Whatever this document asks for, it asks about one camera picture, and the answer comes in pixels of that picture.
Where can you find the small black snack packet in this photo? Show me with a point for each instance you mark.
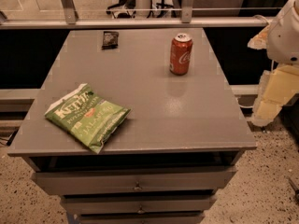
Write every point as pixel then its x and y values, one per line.
pixel 110 40

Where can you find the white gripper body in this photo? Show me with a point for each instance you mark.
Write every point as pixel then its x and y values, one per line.
pixel 285 39

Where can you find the bottom grey drawer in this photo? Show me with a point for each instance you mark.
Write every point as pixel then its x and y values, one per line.
pixel 153 218

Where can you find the grey drawer cabinet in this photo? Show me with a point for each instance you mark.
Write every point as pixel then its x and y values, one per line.
pixel 174 121

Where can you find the grey drawer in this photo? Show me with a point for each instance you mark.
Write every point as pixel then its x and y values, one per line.
pixel 134 181
pixel 138 204
pixel 153 218

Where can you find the green jalapeno chip bag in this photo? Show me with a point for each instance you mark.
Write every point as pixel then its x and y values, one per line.
pixel 86 116

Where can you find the middle grey drawer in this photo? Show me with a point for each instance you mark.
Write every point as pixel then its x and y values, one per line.
pixel 138 204

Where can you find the black office chair base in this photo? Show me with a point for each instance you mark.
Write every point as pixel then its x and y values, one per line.
pixel 124 10

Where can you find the red coke can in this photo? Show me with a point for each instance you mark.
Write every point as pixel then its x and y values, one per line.
pixel 180 54

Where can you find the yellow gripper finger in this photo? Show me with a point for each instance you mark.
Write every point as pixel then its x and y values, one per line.
pixel 260 40
pixel 276 88

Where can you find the top grey drawer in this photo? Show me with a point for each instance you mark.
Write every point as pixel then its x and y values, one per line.
pixel 134 181

